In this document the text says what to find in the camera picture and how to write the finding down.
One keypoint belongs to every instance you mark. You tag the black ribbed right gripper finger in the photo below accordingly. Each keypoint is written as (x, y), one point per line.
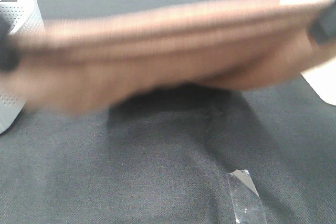
(323, 29)

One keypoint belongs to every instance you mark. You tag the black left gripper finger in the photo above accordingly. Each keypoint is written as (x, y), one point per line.
(10, 58)

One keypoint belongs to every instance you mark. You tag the brown towel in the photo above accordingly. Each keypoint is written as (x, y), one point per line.
(82, 65)

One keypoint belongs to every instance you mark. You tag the grey perforated laundry basket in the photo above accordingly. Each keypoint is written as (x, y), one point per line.
(17, 17)

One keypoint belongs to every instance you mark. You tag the black fabric table cloth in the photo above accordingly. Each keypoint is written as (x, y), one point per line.
(164, 157)

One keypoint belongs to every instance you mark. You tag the clear tape strip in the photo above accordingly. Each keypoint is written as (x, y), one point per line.
(246, 202)

